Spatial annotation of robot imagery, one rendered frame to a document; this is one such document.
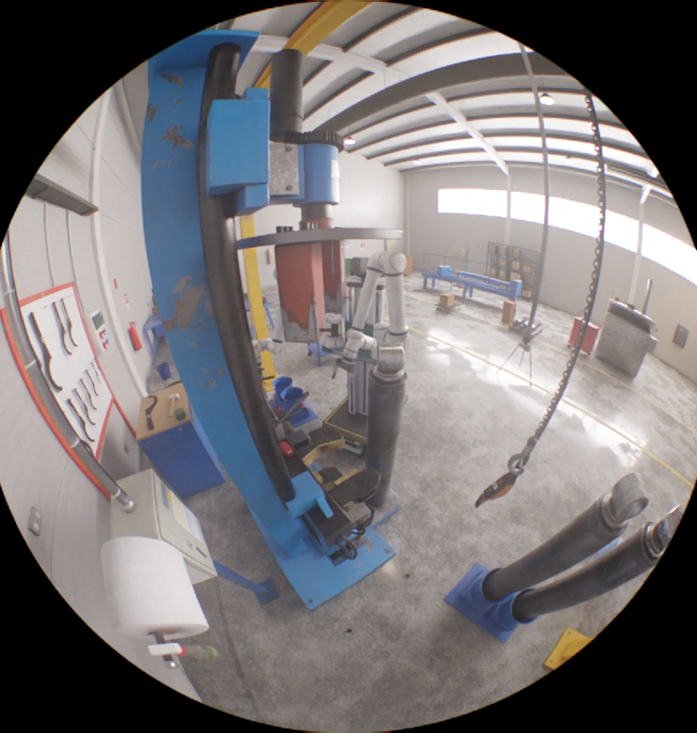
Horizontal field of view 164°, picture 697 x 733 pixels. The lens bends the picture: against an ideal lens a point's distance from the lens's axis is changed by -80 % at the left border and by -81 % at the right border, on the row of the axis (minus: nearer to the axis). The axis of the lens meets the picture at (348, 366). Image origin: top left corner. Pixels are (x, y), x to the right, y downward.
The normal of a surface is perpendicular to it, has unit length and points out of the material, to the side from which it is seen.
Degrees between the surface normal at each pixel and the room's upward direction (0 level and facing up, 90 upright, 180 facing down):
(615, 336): 90
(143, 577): 34
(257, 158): 90
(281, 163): 90
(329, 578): 0
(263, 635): 0
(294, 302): 90
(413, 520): 0
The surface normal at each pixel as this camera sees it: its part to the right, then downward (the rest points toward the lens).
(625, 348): -0.86, 0.28
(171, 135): 0.59, 0.40
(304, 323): -0.16, 0.50
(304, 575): -0.02, -0.86
